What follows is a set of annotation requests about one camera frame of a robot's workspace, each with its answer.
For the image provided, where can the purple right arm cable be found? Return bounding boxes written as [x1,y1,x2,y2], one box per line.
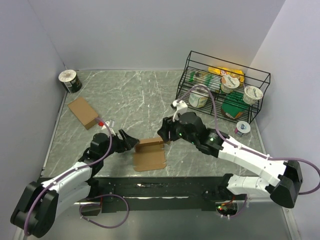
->
[174,84,320,221]

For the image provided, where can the folded brown cardboard box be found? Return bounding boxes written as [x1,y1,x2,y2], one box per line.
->
[67,97,99,130]

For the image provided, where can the white green cup lower shelf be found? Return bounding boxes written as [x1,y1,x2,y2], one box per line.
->
[188,87,210,108]

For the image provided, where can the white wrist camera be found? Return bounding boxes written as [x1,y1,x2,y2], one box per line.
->
[98,119,115,132]
[171,99,188,122]

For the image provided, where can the purple yogurt cup on table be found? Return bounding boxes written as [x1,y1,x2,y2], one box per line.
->
[234,120,251,137]

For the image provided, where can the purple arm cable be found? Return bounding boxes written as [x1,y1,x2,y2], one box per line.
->
[174,84,320,221]
[23,122,130,237]

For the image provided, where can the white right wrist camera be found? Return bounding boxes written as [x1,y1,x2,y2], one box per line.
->
[171,99,188,122]

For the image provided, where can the yellow snack bag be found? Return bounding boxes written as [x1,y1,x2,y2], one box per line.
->
[208,66,245,84]

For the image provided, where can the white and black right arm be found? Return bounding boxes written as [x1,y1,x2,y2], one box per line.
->
[157,112,303,209]

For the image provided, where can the yogurt cup upper middle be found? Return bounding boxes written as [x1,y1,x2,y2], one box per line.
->
[220,74,240,94]

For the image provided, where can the green snack packet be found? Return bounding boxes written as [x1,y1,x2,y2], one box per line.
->
[220,91,249,120]

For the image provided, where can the green white packet in rack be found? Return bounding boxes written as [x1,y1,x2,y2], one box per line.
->
[188,71,220,92]

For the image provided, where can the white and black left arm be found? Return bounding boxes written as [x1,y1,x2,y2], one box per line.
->
[10,129,140,238]

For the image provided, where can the brown cardboard box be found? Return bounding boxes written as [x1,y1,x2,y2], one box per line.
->
[67,97,99,130]
[133,137,167,172]

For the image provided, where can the yogurt cup upper right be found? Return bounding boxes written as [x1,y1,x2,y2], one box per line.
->
[242,85,264,105]

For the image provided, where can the dark green noodle cup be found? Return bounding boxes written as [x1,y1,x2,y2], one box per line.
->
[58,69,82,93]

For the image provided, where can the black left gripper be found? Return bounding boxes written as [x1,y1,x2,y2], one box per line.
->
[100,128,139,160]

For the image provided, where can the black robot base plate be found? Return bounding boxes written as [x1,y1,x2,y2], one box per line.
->
[89,176,245,213]

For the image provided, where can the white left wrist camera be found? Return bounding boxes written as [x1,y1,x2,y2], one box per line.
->
[98,119,115,132]

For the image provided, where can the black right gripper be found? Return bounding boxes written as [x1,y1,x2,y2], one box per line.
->
[156,114,198,145]

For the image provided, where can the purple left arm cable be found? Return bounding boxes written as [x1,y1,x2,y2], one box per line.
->
[23,122,130,237]

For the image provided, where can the black wire rack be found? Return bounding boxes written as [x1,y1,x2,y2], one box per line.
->
[175,50,271,123]

